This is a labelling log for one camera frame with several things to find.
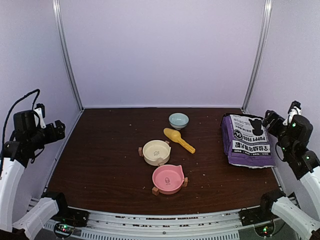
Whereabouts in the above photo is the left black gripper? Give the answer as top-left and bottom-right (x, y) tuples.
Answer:
(28, 119), (65, 150)

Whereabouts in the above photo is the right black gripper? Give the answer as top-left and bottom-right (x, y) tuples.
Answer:
(261, 110), (293, 158)

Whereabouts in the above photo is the purple puppy food bag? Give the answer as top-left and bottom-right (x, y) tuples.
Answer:
(220, 113), (275, 169)

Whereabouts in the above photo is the yellow plastic scoop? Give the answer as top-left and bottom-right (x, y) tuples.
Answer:
(163, 128), (196, 154)

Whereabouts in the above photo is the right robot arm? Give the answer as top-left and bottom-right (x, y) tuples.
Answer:
(256, 107), (320, 240)

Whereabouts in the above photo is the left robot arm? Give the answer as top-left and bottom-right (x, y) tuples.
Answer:
(0, 107), (72, 240)

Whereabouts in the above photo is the cream pet bowl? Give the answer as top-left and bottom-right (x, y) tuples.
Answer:
(138, 139), (172, 167)

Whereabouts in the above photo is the pink pet bowl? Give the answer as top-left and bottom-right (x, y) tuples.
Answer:
(152, 164), (189, 195)

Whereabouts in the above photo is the light blue ceramic bowl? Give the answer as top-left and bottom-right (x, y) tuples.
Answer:
(168, 112), (189, 130)

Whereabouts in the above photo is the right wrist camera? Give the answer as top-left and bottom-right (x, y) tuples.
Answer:
(282, 100), (302, 126)

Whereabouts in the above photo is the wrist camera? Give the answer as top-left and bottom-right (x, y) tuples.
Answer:
(33, 103), (46, 129)
(282, 100), (302, 126)

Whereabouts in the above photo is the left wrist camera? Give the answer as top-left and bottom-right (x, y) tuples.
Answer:
(33, 103), (46, 129)

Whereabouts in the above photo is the left black cable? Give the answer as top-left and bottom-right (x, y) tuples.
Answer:
(1, 88), (41, 156)

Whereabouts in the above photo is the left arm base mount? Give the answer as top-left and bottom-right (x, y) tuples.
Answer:
(41, 191), (90, 240)

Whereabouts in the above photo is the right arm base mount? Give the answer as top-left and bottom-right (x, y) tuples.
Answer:
(238, 189), (286, 239)

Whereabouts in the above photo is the aluminium front rail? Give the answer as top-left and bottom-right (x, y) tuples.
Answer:
(26, 197), (305, 240)

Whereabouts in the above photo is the right aluminium frame post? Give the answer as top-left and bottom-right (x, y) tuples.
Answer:
(241, 0), (273, 113)

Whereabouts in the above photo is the aluminium frame post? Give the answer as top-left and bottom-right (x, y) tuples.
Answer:
(52, 0), (84, 112)
(241, 0), (273, 113)

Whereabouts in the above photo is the left aluminium frame post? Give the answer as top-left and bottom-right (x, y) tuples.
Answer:
(52, 0), (84, 112)

